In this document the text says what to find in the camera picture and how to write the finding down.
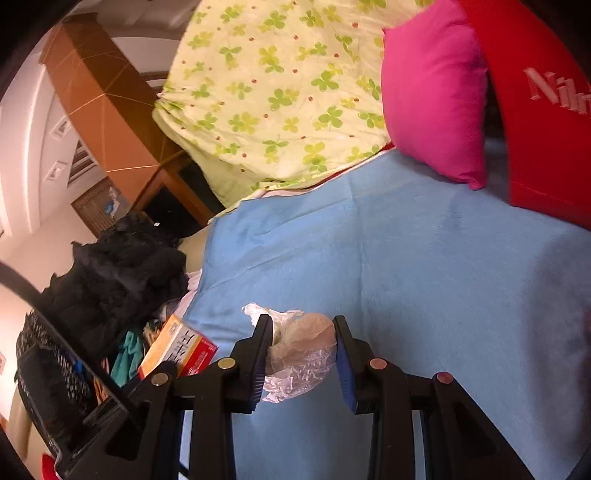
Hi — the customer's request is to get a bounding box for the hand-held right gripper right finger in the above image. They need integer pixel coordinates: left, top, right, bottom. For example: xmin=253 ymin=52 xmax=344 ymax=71
xmin=332 ymin=315 xmax=536 ymax=480

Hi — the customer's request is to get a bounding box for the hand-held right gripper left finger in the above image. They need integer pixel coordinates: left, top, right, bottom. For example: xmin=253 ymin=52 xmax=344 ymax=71
xmin=58 ymin=314 xmax=274 ymax=480

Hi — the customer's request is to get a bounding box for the clear plastic bag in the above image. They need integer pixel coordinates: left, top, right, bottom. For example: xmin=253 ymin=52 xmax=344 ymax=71
xmin=242 ymin=302 xmax=338 ymax=404

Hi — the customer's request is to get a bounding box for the orange white carton box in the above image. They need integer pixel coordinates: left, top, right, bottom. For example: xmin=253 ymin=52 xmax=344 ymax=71
xmin=137 ymin=314 xmax=219 ymax=380

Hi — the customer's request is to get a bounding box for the speckled black white garment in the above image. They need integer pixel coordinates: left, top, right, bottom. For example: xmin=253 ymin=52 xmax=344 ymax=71
xmin=16 ymin=316 xmax=107 ymax=460

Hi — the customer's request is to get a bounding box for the teal garment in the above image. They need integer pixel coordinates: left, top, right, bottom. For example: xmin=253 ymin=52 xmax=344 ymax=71
xmin=111 ymin=330 xmax=145 ymax=388

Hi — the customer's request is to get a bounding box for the black clothes pile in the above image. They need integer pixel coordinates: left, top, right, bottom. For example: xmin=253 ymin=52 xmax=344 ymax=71
xmin=44 ymin=210 xmax=190 ymax=365

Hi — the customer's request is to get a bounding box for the light blue blanket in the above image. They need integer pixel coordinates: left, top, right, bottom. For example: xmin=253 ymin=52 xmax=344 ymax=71
xmin=175 ymin=138 xmax=591 ymax=480

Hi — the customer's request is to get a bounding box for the brown lattice panel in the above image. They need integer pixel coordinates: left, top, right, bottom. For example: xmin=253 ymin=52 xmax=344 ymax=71
xmin=71 ymin=178 xmax=125 ymax=236

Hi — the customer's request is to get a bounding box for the ceiling air vent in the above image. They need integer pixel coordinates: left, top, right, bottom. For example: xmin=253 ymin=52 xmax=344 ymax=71
xmin=67 ymin=138 xmax=100 ymax=188

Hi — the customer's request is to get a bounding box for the brown wooden wardrobe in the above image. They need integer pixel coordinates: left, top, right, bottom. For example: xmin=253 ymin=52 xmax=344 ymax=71
xmin=39 ymin=21 xmax=213 ymax=222

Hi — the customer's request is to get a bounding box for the floral yellow green pillow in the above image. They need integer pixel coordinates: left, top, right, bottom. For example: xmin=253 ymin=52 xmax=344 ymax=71
xmin=152 ymin=0 xmax=398 ymax=206

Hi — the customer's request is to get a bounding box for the pink pillow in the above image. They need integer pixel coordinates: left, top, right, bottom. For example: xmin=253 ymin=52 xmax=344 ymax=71
xmin=381 ymin=0 xmax=490 ymax=191

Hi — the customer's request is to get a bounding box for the red bag with white print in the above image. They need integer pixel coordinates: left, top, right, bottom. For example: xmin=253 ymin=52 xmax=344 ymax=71
xmin=462 ymin=0 xmax=591 ymax=229

